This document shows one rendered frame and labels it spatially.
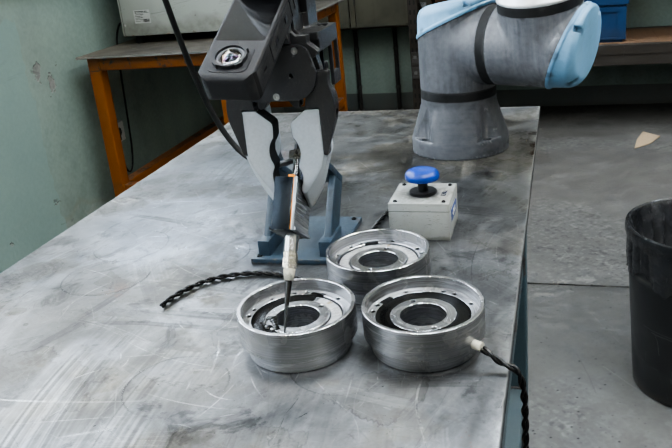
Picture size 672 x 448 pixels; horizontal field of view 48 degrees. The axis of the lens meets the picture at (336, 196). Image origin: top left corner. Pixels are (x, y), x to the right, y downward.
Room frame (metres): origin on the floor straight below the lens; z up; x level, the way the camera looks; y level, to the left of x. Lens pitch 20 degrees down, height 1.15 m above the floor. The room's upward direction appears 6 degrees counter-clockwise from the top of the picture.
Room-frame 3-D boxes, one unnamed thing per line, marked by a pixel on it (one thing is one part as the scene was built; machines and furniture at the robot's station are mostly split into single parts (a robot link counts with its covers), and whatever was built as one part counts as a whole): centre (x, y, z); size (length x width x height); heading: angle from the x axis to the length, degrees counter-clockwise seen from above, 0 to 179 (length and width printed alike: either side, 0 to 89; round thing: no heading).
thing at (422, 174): (0.83, -0.10, 0.85); 0.04 x 0.04 x 0.05
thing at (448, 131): (1.15, -0.21, 0.85); 0.15 x 0.15 x 0.10
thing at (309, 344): (0.59, 0.04, 0.82); 0.10 x 0.10 x 0.04
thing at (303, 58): (0.65, 0.03, 1.07); 0.09 x 0.08 x 0.12; 163
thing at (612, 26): (4.05, -1.37, 0.56); 0.52 x 0.38 x 0.22; 69
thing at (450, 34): (1.14, -0.21, 0.97); 0.13 x 0.12 x 0.14; 51
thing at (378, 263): (0.69, -0.04, 0.82); 0.10 x 0.10 x 0.04
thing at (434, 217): (0.84, -0.10, 0.82); 0.08 x 0.07 x 0.05; 162
